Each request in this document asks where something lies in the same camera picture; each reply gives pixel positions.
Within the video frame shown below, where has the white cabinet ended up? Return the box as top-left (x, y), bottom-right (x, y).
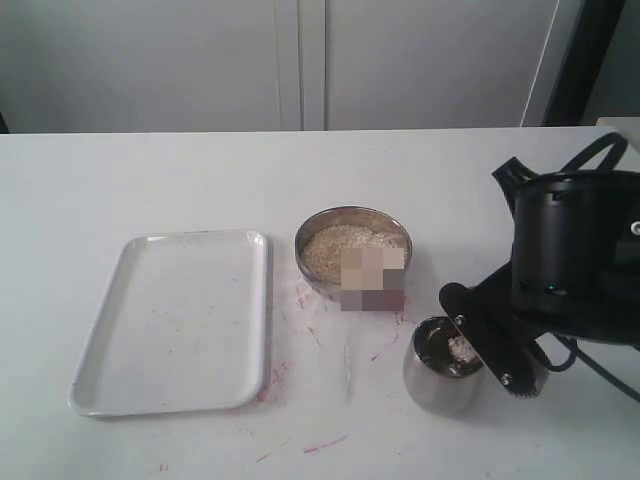
top-left (1, 1), bottom-right (584, 133)

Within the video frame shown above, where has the stainless steel cup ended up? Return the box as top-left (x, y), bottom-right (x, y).
top-left (403, 316), bottom-right (484, 416)

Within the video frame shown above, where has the white rectangular tray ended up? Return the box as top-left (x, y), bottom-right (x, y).
top-left (68, 230), bottom-right (271, 417)

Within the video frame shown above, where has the white rice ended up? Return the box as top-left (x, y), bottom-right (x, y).
top-left (301, 224), bottom-right (405, 284)

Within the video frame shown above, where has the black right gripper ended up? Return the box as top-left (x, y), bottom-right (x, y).
top-left (439, 170), bottom-right (639, 398)

